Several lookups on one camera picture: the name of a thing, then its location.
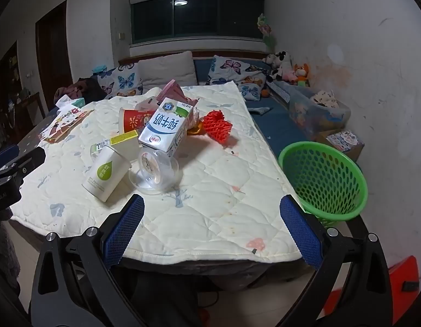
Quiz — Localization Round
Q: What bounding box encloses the pile of dark clothes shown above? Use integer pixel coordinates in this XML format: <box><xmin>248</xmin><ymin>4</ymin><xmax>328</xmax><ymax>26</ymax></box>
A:
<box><xmin>54</xmin><ymin>78</ymin><xmax>107</xmax><ymax>104</ymax></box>

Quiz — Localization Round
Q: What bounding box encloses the yellow green small box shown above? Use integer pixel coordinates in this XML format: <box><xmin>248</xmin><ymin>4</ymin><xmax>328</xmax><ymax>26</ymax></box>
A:
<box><xmin>91</xmin><ymin>132</ymin><xmax>139</xmax><ymax>159</ymax></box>

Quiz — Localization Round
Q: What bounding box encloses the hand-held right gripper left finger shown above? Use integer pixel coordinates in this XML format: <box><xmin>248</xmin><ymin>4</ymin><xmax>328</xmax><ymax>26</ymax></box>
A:
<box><xmin>31</xmin><ymin>194</ymin><xmax>145</xmax><ymax>327</ymax></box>

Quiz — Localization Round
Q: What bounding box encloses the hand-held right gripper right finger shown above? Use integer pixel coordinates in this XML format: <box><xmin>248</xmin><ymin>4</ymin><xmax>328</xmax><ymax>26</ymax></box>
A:
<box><xmin>279</xmin><ymin>194</ymin><xmax>392</xmax><ymax>327</ymax></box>

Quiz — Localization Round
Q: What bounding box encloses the clear plastic cup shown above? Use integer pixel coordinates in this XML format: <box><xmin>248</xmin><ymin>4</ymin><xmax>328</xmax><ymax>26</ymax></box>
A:
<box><xmin>129</xmin><ymin>146</ymin><xmax>182</xmax><ymax>195</ymax></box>

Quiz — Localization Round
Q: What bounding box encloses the beige pillow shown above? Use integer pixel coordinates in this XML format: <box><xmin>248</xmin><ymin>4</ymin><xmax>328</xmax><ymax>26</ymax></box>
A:
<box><xmin>137</xmin><ymin>50</ymin><xmax>198</xmax><ymax>95</ymax></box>

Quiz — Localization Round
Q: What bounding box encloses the dark window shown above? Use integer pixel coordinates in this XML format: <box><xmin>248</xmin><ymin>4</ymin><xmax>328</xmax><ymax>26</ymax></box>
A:
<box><xmin>130</xmin><ymin>0</ymin><xmax>266</xmax><ymax>45</ymax></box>

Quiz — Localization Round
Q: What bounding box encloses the person's left forearm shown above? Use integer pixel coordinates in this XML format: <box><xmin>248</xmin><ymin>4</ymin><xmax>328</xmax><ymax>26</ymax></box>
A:
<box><xmin>0</xmin><ymin>209</ymin><xmax>20</xmax><ymax>292</ymax></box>

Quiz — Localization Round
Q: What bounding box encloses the cow plush toy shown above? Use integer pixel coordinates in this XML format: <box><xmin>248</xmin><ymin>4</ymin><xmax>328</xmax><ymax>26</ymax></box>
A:
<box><xmin>267</xmin><ymin>51</ymin><xmax>293</xmax><ymax>79</ymax></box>

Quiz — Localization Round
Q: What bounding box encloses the cartoon sticker book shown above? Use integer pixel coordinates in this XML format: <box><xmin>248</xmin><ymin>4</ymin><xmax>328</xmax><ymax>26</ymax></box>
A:
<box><xmin>327</xmin><ymin>130</ymin><xmax>359</xmax><ymax>151</ymax></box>

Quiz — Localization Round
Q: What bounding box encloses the dark wooden shelf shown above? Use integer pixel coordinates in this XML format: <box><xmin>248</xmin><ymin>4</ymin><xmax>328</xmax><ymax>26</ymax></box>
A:
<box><xmin>0</xmin><ymin>41</ymin><xmax>19</xmax><ymax>133</ymax></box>

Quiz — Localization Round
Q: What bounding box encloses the dark wooden door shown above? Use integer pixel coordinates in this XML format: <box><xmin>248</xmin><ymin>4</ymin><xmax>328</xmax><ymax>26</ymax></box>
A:
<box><xmin>35</xmin><ymin>0</ymin><xmax>73</xmax><ymax>110</ymax></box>

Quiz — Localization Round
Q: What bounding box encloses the white quilted blanket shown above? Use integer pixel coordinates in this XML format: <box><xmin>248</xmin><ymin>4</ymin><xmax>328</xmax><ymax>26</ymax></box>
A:
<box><xmin>9</xmin><ymin>79</ymin><xmax>311</xmax><ymax>267</ymax></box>

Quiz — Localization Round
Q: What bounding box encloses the red paper cup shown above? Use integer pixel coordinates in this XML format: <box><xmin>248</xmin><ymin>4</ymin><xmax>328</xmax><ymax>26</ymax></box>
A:
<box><xmin>118</xmin><ymin>107</ymin><xmax>157</xmax><ymax>134</ymax></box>

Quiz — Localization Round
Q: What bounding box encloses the green plastic basket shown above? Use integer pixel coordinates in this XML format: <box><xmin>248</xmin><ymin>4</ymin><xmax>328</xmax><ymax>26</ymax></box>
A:
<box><xmin>278</xmin><ymin>141</ymin><xmax>368</xmax><ymax>227</ymax></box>

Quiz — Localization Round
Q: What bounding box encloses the white paper cup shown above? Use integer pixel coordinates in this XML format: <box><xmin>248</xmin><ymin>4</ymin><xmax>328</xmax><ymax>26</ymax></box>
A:
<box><xmin>82</xmin><ymin>145</ymin><xmax>133</xmax><ymax>202</ymax></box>

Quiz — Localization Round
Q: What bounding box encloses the orange fox plush toy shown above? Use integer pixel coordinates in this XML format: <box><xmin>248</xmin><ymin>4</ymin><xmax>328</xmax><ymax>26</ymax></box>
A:
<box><xmin>292</xmin><ymin>63</ymin><xmax>310</xmax><ymax>87</ymax></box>

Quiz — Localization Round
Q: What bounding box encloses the blue white milk carton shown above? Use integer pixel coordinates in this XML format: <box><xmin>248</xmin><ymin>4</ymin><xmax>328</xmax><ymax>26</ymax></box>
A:
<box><xmin>138</xmin><ymin>97</ymin><xmax>195</xmax><ymax>159</ymax></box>

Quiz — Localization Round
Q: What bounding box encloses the cardboard box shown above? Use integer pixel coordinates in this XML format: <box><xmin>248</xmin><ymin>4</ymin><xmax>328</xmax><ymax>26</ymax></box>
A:
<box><xmin>316</xmin><ymin>129</ymin><xmax>365</xmax><ymax>162</ymax></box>

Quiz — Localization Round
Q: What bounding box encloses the cartoon picture book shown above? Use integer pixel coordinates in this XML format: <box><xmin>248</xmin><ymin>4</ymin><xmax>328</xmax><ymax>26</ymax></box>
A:
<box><xmin>38</xmin><ymin>107</ymin><xmax>94</xmax><ymax>144</ymax></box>

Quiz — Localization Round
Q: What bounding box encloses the blue mattress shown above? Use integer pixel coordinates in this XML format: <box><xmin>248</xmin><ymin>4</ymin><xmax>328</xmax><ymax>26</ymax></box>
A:
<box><xmin>193</xmin><ymin>58</ymin><xmax>363</xmax><ymax>164</ymax></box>

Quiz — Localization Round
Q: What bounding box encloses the red plastic stool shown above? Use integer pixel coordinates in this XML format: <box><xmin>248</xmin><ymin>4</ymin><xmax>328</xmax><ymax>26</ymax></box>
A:
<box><xmin>324</xmin><ymin>255</ymin><xmax>420</xmax><ymax>319</ymax></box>

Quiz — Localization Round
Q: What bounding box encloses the paper flower wall decoration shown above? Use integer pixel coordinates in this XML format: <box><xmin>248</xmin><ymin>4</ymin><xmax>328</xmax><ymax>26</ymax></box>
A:
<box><xmin>257</xmin><ymin>14</ymin><xmax>277</xmax><ymax>50</ymax></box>

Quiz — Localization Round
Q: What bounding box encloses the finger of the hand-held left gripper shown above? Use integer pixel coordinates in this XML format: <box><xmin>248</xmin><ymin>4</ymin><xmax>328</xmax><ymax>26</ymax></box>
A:
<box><xmin>0</xmin><ymin>145</ymin><xmax>19</xmax><ymax>169</ymax></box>
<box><xmin>0</xmin><ymin>148</ymin><xmax>46</xmax><ymax>186</ymax></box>

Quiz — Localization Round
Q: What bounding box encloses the spotted cloth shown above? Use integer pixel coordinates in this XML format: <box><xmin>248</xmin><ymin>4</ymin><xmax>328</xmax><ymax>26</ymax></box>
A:
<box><xmin>310</xmin><ymin>89</ymin><xmax>341</xmax><ymax>108</ymax></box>

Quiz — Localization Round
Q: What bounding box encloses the butterfly print pillow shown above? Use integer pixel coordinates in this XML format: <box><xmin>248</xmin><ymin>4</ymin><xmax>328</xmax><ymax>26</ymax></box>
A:
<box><xmin>206</xmin><ymin>54</ymin><xmax>270</xmax><ymax>101</ymax></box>
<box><xmin>96</xmin><ymin>62</ymin><xmax>143</xmax><ymax>100</ymax></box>

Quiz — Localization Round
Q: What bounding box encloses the red foam fruit net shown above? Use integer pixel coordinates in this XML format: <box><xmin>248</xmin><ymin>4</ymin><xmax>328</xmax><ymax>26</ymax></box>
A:
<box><xmin>202</xmin><ymin>109</ymin><xmax>239</xmax><ymax>149</ymax></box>

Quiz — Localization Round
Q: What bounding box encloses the pink packet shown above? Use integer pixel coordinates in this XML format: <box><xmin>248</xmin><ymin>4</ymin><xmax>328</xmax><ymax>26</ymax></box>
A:
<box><xmin>157</xmin><ymin>79</ymin><xmax>199</xmax><ymax>110</ymax></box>

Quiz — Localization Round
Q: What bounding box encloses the clear plastic storage box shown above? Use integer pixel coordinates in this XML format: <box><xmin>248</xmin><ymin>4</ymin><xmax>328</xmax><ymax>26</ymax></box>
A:
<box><xmin>289</xmin><ymin>87</ymin><xmax>351</xmax><ymax>140</ymax></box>

